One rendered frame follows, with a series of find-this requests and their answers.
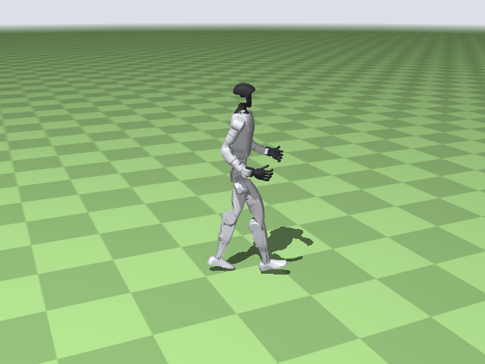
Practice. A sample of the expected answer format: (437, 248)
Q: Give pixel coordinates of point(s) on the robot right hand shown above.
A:
(259, 173)

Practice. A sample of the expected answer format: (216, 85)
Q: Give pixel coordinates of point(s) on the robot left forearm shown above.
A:
(258, 148)

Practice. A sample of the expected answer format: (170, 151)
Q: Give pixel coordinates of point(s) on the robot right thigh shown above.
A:
(253, 198)

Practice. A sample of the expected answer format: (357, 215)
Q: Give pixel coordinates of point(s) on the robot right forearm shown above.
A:
(235, 163)

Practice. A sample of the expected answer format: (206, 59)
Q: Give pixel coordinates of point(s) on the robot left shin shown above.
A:
(224, 237)

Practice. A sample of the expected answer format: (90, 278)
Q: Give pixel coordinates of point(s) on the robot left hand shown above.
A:
(275, 153)

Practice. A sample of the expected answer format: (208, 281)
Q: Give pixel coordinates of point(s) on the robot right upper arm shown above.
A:
(236, 127)

